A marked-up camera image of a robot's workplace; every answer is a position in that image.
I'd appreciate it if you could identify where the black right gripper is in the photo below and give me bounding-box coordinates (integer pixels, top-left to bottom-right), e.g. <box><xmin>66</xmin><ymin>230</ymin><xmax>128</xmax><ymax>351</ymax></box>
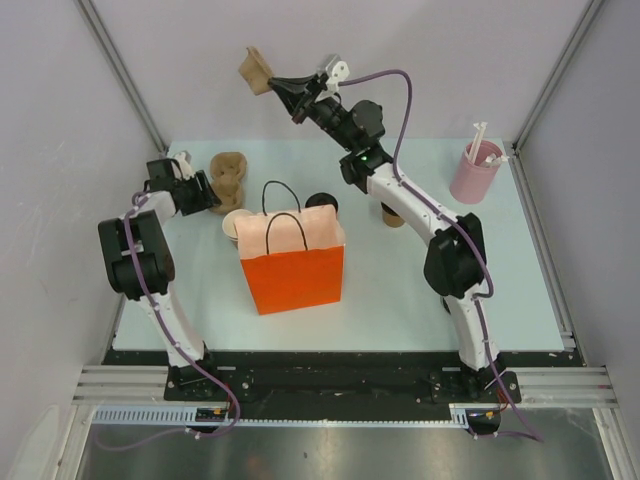
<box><xmin>269</xmin><ymin>74</ymin><xmax>357</xmax><ymax>153</ymax></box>

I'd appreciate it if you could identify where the stack of brown paper cups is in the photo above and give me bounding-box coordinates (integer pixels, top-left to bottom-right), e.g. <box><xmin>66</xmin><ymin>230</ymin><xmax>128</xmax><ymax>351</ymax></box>
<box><xmin>222</xmin><ymin>209</ymin><xmax>254</xmax><ymax>248</ymax></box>

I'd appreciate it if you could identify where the brown pulp cup carrier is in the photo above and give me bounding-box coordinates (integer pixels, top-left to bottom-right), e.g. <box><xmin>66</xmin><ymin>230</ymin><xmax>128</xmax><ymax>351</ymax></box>
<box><xmin>210</xmin><ymin>152</ymin><xmax>247</xmax><ymax>215</ymax></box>

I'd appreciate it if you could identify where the single brown pulp carrier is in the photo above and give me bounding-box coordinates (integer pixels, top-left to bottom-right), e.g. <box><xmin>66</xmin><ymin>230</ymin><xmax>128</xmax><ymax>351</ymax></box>
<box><xmin>238</xmin><ymin>46</ymin><xmax>274</xmax><ymax>96</ymax></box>

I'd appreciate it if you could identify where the black cup lid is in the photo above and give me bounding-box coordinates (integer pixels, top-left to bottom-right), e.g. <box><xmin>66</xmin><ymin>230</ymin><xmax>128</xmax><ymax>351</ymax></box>
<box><xmin>305</xmin><ymin>192</ymin><xmax>339</xmax><ymax>212</ymax></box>

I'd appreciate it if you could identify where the orange paper bag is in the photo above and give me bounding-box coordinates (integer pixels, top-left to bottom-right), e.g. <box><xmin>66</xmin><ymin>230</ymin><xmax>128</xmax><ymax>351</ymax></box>
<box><xmin>238</xmin><ymin>180</ymin><xmax>346</xmax><ymax>315</ymax></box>

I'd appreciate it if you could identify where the brown paper cup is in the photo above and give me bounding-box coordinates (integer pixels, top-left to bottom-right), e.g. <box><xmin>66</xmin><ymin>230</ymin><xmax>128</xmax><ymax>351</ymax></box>
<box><xmin>381</xmin><ymin>203</ymin><xmax>405</xmax><ymax>228</ymax></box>

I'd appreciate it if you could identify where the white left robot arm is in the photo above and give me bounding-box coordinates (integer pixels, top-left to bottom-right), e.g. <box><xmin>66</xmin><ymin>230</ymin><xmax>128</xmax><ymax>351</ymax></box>
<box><xmin>98</xmin><ymin>151</ymin><xmax>221</xmax><ymax>368</ymax></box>

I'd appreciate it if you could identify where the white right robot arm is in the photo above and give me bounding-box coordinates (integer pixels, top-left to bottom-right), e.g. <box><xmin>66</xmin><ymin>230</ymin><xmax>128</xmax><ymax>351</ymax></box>
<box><xmin>268</xmin><ymin>73</ymin><xmax>499</xmax><ymax>401</ymax></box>

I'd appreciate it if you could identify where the pink cylindrical holder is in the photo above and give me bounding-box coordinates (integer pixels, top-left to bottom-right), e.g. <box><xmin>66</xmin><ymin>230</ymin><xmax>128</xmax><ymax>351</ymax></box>
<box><xmin>449</xmin><ymin>140</ymin><xmax>503</xmax><ymax>205</ymax></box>

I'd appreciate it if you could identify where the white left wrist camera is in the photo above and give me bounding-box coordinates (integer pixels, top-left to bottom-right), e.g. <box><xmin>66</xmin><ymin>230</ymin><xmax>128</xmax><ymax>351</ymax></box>
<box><xmin>173</xmin><ymin>151</ymin><xmax>195</xmax><ymax>179</ymax></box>

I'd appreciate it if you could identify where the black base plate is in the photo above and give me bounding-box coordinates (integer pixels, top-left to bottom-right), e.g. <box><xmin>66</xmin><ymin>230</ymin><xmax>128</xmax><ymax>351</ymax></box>
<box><xmin>102</xmin><ymin>349</ymin><xmax>583</xmax><ymax>403</ymax></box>

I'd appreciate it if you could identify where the white cable duct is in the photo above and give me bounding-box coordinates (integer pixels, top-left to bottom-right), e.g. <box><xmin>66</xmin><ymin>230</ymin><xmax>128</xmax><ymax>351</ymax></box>
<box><xmin>93</xmin><ymin>403</ymin><xmax>468</xmax><ymax>428</ymax></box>

